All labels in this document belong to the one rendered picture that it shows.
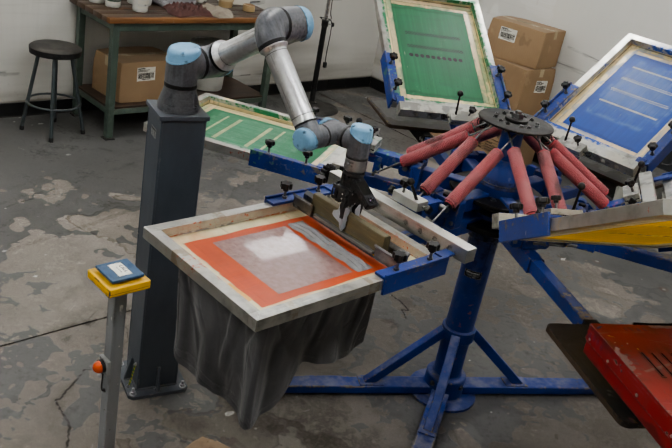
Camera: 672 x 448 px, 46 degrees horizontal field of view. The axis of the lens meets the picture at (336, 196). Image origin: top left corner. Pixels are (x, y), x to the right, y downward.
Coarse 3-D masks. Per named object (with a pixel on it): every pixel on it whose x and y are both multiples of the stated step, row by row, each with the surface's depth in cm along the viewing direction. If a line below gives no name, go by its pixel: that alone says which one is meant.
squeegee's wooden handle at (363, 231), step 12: (312, 204) 278; (324, 204) 274; (336, 204) 271; (324, 216) 275; (348, 216) 265; (348, 228) 266; (360, 228) 262; (372, 228) 259; (360, 240) 263; (372, 240) 259; (384, 240) 255
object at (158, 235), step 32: (160, 224) 251; (192, 224) 256; (224, 224) 265; (384, 224) 280; (192, 256) 236; (416, 256) 268; (224, 288) 223; (352, 288) 235; (256, 320) 211; (288, 320) 220
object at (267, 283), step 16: (288, 256) 254; (304, 256) 256; (320, 256) 257; (368, 256) 263; (224, 272) 238; (240, 272) 239; (256, 272) 241; (272, 272) 243; (288, 272) 244; (304, 272) 246; (320, 272) 248; (336, 272) 250; (352, 272) 251; (368, 272) 253; (240, 288) 231; (256, 288) 232; (272, 288) 234; (288, 288) 236; (304, 288) 237; (320, 288) 239; (272, 304) 226
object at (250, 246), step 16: (272, 224) 273; (320, 224) 279; (208, 240) 254; (224, 240) 256; (240, 240) 258; (256, 240) 260; (272, 240) 262; (288, 240) 264; (304, 240) 266; (336, 240) 270; (208, 256) 245; (224, 256) 246; (240, 256) 248; (256, 256) 250; (272, 256) 252
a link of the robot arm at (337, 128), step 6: (324, 120) 263; (330, 120) 263; (336, 120) 263; (330, 126) 257; (336, 126) 259; (342, 126) 259; (348, 126) 259; (330, 132) 256; (336, 132) 258; (342, 132) 258; (336, 138) 258; (330, 144) 258; (336, 144) 262
